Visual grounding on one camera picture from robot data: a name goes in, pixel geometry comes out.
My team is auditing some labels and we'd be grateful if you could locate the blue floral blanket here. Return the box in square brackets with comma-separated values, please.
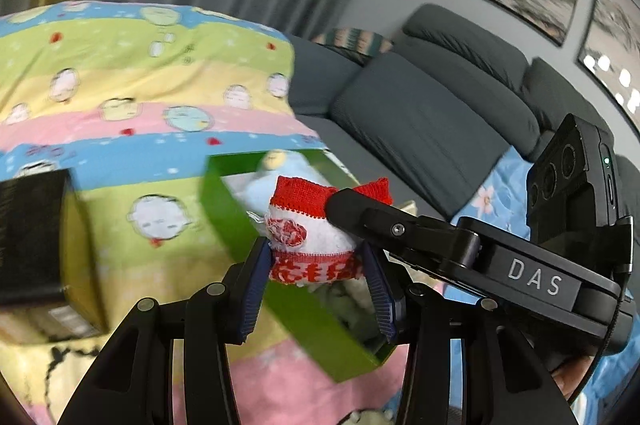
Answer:
[440, 145, 640, 406]

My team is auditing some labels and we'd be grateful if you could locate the striped patterned pillow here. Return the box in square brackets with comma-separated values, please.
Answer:
[312, 27, 393, 66]

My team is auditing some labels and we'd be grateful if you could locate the light blue cloth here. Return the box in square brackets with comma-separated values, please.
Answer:
[240, 152, 301, 216]

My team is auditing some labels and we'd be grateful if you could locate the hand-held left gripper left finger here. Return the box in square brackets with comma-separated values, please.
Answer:
[59, 237, 273, 425]

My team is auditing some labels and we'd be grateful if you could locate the grey-green cloth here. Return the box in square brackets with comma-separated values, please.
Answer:
[312, 280, 386, 346]

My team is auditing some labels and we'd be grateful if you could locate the black box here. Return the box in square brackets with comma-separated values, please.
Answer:
[0, 169, 108, 341]

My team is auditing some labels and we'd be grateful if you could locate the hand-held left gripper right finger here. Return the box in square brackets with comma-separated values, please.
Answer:
[362, 245, 576, 425]

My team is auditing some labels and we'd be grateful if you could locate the grey sofa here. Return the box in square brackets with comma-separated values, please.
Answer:
[290, 3, 640, 231]

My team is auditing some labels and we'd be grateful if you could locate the red and white sock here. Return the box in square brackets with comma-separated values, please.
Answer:
[265, 176, 391, 287]

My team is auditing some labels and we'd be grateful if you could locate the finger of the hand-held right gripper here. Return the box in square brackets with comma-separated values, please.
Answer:
[325, 187, 481, 276]

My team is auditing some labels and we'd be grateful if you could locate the green box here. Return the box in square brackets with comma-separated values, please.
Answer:
[200, 149, 401, 383]

